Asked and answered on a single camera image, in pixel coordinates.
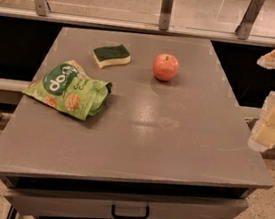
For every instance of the green and yellow sponge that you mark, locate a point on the green and yellow sponge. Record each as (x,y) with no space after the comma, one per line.
(110,56)

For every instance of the red apple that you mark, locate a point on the red apple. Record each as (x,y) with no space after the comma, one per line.
(165,67)

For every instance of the right metal railing bracket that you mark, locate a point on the right metal railing bracket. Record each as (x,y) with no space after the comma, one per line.
(245,27)

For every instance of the grey cabinet drawer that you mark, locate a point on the grey cabinet drawer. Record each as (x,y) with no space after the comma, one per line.
(107,205)

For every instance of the middle metal railing bracket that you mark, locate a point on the middle metal railing bracket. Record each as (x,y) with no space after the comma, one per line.
(165,14)

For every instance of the black drawer handle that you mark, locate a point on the black drawer handle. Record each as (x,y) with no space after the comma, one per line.
(129,212)

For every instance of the green rice chip bag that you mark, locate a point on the green rice chip bag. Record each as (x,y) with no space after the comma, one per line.
(68,89)

